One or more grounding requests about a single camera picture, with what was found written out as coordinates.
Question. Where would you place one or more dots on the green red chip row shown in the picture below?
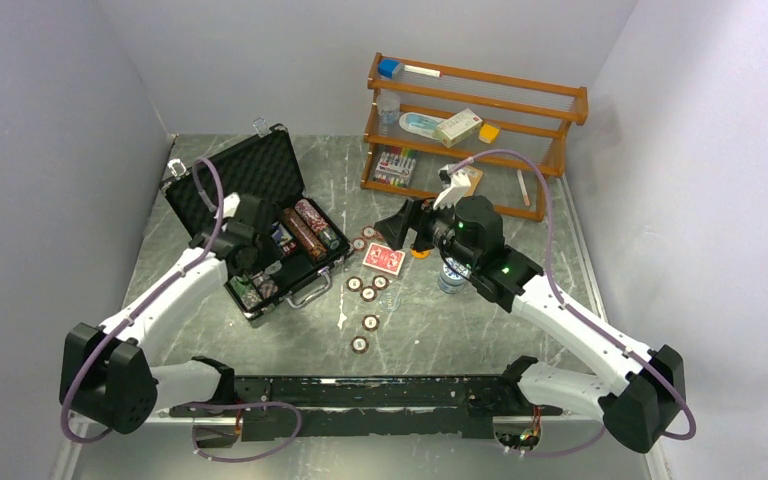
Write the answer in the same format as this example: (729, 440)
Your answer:
(246, 294)

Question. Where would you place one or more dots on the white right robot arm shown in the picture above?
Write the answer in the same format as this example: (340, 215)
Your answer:
(633, 390)

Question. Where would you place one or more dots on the clear dealer button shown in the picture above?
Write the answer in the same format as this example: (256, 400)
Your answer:
(391, 302)

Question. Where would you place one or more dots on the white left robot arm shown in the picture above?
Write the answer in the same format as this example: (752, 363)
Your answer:
(106, 376)

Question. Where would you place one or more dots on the blue white ceramic jar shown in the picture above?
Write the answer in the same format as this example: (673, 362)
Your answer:
(453, 277)

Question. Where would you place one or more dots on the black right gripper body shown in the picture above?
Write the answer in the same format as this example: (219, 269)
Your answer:
(443, 233)

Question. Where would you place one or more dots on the clear plastic cup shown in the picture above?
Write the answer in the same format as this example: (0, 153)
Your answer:
(388, 107)

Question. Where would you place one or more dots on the coloured marker pack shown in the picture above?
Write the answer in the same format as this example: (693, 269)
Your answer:
(395, 166)

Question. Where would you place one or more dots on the purple red chip row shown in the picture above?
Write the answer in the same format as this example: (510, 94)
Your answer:
(318, 224)

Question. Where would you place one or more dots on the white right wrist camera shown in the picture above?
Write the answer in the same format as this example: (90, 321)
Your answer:
(455, 186)

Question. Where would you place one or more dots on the red dice row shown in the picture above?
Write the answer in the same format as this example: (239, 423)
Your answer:
(288, 248)

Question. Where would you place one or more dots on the yellow small block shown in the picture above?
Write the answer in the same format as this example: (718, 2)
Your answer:
(488, 133)

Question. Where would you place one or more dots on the white pen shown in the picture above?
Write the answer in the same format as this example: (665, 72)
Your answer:
(523, 188)

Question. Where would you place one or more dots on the orange brown chip row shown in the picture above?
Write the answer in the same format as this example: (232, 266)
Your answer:
(308, 240)

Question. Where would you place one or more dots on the red five chip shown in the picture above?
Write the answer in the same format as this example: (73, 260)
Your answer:
(369, 232)
(359, 244)

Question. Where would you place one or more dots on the red playing card deck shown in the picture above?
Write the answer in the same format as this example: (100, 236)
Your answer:
(383, 259)

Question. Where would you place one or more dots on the white cardboard box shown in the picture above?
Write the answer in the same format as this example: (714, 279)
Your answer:
(458, 127)

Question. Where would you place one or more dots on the orange big blind button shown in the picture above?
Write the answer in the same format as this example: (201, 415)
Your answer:
(420, 254)

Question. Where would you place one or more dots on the black poker chip case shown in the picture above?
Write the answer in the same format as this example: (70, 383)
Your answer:
(279, 243)

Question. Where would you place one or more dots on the orange spiral notebook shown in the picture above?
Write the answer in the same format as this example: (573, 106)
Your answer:
(474, 175)

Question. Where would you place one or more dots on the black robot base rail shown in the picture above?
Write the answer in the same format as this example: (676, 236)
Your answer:
(274, 407)

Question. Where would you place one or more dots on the orange wooden shelf rack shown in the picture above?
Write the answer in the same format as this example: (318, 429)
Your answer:
(535, 118)

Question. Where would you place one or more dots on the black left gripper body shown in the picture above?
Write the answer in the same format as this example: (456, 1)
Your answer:
(264, 247)

